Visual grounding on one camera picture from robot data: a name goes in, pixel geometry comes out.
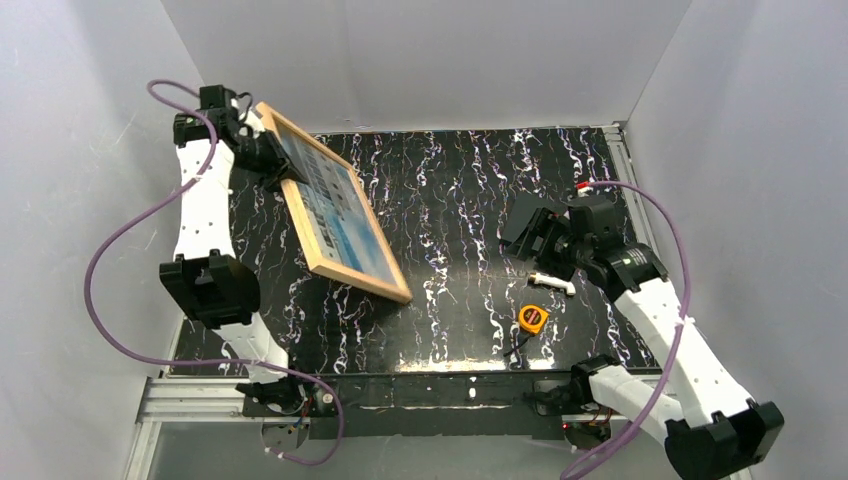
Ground wooden photo frame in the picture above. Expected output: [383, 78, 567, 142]
[254, 101, 414, 305]

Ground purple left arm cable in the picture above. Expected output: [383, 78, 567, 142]
[83, 79, 346, 467]

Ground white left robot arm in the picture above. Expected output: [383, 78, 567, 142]
[159, 85, 307, 415]

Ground aluminium rail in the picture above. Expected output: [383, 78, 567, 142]
[130, 376, 625, 479]
[601, 125, 692, 361]

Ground aluminium rail front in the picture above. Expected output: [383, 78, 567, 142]
[130, 376, 625, 479]

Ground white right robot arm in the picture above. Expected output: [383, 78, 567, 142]
[500, 193, 785, 479]

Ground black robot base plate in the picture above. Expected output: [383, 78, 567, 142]
[241, 360, 637, 442]

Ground black flat box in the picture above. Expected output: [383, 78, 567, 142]
[499, 192, 552, 254]

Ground blue sky building photo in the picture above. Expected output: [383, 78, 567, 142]
[274, 122, 402, 287]

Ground white plastic pipe fitting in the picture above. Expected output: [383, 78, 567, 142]
[528, 272, 576, 297]

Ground aluminium rail right side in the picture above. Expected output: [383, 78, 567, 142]
[601, 125, 692, 361]

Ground yellow tape measure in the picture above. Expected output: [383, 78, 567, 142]
[518, 304, 549, 336]

